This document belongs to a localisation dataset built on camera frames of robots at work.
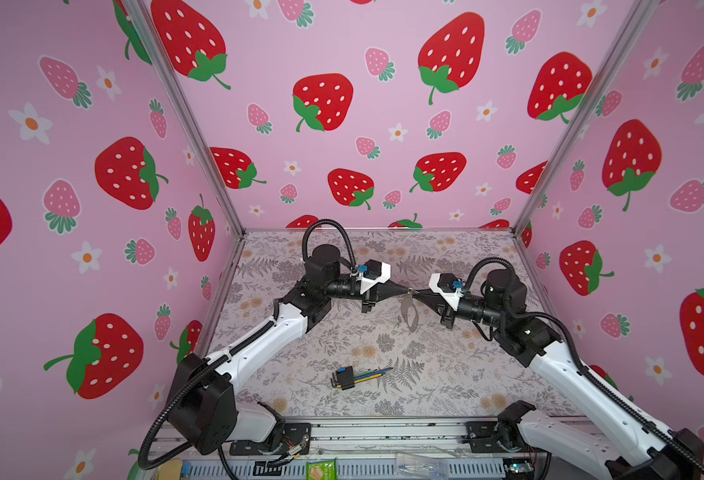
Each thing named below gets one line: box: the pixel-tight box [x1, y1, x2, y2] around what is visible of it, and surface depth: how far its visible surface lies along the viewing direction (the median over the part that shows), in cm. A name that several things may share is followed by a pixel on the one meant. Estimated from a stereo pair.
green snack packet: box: [305, 458, 338, 480], surface depth 70 cm
